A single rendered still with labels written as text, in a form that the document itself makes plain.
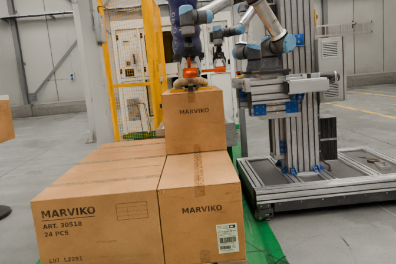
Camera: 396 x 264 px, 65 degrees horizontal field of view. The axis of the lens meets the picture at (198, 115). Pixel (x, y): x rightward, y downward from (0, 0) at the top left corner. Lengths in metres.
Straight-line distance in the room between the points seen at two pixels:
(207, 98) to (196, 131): 0.23
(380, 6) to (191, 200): 12.68
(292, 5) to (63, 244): 2.09
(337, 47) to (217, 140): 1.13
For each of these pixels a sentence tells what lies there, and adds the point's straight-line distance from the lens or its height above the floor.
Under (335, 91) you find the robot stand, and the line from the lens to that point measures 2.52.
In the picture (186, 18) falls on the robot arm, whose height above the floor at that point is 1.35.
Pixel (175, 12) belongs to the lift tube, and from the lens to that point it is 2.27.
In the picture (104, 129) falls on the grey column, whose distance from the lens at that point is 3.56.
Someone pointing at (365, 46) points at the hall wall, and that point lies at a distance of 13.32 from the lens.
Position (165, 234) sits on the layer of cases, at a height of 0.31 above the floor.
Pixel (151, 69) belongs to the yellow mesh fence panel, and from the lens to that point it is 3.44.
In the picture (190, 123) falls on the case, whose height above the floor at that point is 0.74.
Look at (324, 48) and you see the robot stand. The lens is 2.48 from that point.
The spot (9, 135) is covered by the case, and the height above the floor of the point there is 0.66.
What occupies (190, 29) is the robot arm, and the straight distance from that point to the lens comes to 1.71.
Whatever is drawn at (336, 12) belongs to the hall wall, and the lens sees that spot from 12.92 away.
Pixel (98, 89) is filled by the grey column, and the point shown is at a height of 0.98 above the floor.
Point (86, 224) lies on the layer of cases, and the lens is 1.65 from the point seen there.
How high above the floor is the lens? 1.07
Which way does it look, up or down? 8 degrees down
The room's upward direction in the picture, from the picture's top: 5 degrees counter-clockwise
